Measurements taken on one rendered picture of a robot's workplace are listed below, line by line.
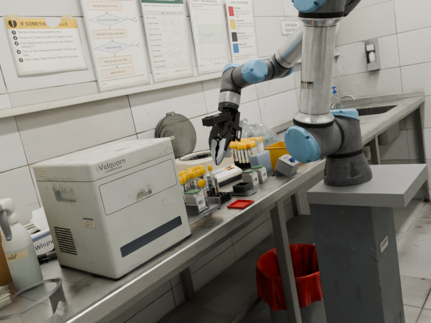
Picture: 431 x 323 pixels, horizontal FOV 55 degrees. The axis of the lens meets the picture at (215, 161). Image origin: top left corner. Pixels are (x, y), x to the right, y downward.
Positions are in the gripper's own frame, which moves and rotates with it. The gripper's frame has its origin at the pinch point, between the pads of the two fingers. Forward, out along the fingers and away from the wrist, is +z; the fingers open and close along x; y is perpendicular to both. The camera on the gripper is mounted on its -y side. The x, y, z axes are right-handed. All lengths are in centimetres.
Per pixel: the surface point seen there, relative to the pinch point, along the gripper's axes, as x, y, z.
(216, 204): -2.6, 0.1, 14.6
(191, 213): 0.5, -7.7, 19.0
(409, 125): 2, 242, -94
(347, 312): -34, 37, 42
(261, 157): 5.7, 34.9, -10.9
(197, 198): -2.2, -8.8, 14.2
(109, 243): -4, -40, 31
